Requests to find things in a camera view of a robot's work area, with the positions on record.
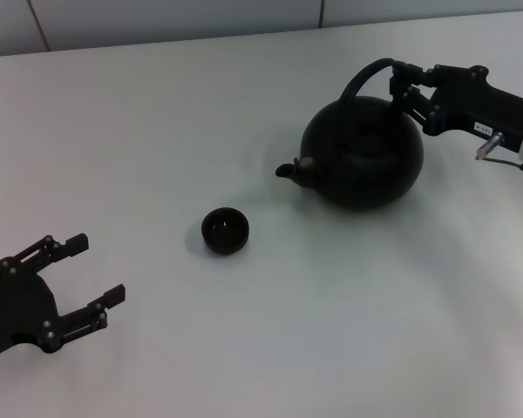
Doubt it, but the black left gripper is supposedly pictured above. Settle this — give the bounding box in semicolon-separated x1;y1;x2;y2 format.
0;233;126;362

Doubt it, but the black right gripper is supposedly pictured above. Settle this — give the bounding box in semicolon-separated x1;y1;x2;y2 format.
390;62;523;153

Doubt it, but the black cast iron teapot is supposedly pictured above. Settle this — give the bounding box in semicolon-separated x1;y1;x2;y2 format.
275;58;425;213

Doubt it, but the small black teacup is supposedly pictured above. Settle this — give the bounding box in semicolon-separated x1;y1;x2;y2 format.
200;207;250;256

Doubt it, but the right gripper cable metal plug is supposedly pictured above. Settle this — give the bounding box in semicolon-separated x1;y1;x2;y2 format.
474;131;523;182

